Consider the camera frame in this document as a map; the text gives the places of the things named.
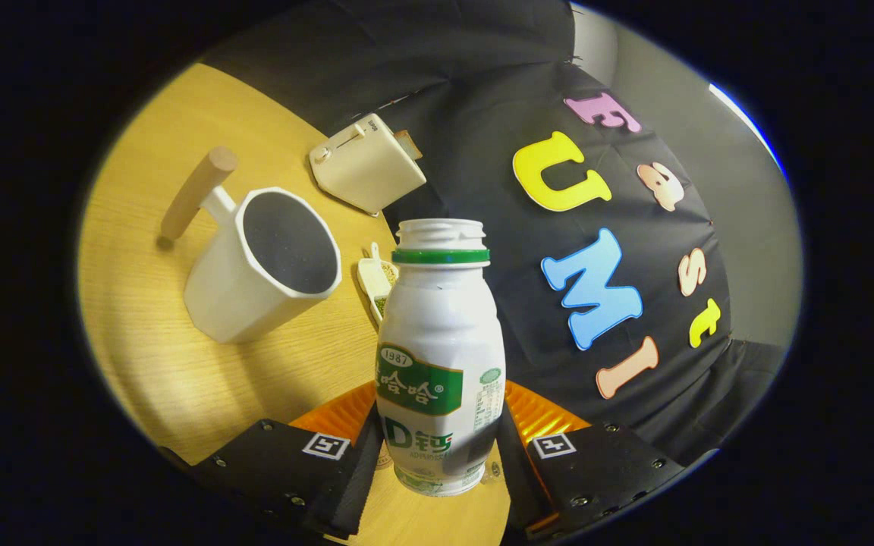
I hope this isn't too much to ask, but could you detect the wooden table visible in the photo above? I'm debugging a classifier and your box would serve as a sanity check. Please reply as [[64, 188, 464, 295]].
[[77, 62, 514, 546]]

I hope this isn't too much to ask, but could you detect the cream white toaster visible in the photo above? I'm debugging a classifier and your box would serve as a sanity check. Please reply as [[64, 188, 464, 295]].
[[308, 113, 428, 217]]

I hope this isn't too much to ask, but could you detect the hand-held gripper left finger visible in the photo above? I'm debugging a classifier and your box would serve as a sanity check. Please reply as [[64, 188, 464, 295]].
[[185, 381, 385, 541]]

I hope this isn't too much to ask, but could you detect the white cup wooden handle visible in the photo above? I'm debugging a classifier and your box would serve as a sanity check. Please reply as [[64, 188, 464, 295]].
[[159, 146, 344, 345]]

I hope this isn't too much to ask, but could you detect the white juice bottle green label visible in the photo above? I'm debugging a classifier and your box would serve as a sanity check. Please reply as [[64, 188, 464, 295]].
[[373, 218, 507, 498]]

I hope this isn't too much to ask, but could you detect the small white divided dish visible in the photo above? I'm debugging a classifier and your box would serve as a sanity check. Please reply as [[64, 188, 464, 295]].
[[357, 242, 400, 327]]

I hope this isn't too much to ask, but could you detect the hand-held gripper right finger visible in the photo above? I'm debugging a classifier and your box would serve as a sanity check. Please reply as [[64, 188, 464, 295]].
[[495, 379, 688, 541]]

